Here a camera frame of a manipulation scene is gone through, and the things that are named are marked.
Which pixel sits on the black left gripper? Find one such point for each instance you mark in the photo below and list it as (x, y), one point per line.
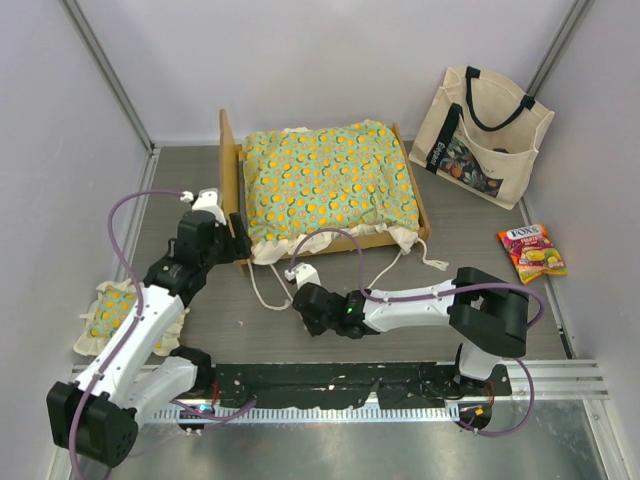
(240, 243)

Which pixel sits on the lemon print pet mattress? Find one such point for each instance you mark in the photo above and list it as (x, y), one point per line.
(306, 188)

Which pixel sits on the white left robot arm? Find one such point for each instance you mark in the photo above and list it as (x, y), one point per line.
(99, 414)

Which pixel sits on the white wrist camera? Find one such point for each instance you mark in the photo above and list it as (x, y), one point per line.
(302, 274)
(207, 200)

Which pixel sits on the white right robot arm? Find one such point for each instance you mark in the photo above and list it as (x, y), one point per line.
(491, 315)

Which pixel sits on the wooden pet bed frame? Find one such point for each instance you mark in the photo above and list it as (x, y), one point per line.
(230, 156)

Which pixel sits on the beige canvas tote bag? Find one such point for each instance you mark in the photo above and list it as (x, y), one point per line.
(483, 133)

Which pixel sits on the Fox's candy packet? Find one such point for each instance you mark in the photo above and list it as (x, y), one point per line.
(532, 252)

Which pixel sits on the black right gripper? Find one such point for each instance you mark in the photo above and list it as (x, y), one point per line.
(314, 328)

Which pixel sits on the small lemon print pillow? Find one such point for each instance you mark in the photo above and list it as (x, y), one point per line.
(114, 302)

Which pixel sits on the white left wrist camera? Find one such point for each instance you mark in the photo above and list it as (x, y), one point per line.
(207, 200)

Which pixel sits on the aluminium rail with cable duct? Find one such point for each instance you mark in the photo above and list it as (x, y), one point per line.
(536, 381)

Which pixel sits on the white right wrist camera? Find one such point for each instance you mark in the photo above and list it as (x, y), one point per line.
(302, 274)

